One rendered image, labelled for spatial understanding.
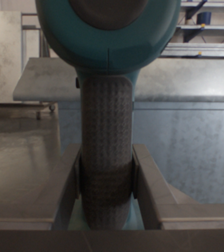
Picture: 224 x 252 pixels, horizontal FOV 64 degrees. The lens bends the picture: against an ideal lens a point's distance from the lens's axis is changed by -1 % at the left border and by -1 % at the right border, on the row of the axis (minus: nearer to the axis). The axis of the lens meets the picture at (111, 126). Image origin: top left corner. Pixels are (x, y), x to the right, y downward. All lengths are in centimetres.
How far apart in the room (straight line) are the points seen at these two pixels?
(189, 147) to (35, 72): 29
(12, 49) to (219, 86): 308
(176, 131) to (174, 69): 12
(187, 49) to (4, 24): 337
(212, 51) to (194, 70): 435
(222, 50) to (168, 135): 443
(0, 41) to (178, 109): 315
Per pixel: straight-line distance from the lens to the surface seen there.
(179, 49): 432
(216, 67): 31
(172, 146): 36
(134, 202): 17
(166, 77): 27
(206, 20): 478
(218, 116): 38
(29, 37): 324
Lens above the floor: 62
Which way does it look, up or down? 14 degrees down
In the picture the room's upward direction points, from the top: straight up
